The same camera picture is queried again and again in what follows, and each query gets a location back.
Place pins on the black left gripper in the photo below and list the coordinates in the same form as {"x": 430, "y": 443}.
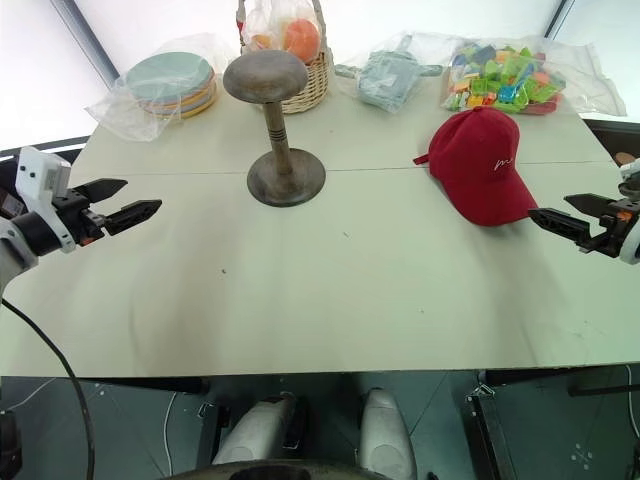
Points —
{"x": 75, "y": 214}

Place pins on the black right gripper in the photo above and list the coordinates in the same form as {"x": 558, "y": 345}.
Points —
{"x": 612, "y": 230}

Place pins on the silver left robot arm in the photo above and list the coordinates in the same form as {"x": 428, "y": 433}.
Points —
{"x": 11, "y": 255}

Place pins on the brown wooden hat stand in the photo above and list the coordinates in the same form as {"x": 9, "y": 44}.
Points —
{"x": 280, "y": 135}

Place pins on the red baseball cap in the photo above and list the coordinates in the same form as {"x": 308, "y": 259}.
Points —
{"x": 480, "y": 165}

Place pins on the stack of pastel plates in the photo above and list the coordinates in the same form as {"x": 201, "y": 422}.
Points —
{"x": 167, "y": 80}

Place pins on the clear plastic bag around blocks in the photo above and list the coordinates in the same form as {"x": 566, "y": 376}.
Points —
{"x": 590, "y": 75}

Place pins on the colourful plastic toy blocks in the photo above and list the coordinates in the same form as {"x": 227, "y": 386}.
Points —
{"x": 500, "y": 77}

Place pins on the woven wicker basket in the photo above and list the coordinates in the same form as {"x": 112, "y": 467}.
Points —
{"x": 312, "y": 85}

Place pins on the light blue denim garment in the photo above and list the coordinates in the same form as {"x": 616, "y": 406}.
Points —
{"x": 387, "y": 80}

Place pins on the clear bag of toy fruit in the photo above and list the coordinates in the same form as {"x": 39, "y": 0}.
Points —
{"x": 265, "y": 22}

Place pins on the black metal table leg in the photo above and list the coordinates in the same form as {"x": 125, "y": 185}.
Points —
{"x": 492, "y": 440}

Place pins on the orange toy fruit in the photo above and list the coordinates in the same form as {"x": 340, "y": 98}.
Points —
{"x": 302, "y": 39}

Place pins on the silver left robot leg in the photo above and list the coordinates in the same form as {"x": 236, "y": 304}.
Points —
{"x": 255, "y": 430}

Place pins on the silver robot leg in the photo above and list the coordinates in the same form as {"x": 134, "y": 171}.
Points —
{"x": 382, "y": 435}
{"x": 255, "y": 430}

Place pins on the clear plastic bag around garment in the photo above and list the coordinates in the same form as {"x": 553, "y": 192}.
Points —
{"x": 350, "y": 60}

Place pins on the silver right robot leg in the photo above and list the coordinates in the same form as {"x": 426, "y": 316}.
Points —
{"x": 382, "y": 435}

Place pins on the dark rounded robot body edge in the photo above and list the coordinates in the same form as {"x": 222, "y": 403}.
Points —
{"x": 300, "y": 472}

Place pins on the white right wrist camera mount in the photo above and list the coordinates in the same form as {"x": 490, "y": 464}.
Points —
{"x": 631, "y": 250}

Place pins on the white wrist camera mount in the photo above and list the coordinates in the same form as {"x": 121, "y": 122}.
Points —
{"x": 631, "y": 250}
{"x": 34, "y": 175}

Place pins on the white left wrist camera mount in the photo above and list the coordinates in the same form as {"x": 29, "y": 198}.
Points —
{"x": 34, "y": 175}

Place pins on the dark window frame bar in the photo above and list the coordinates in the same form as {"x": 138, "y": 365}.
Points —
{"x": 559, "y": 17}
{"x": 90, "y": 45}

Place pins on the black table frame bar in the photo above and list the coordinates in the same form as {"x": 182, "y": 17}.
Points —
{"x": 160, "y": 385}
{"x": 550, "y": 377}

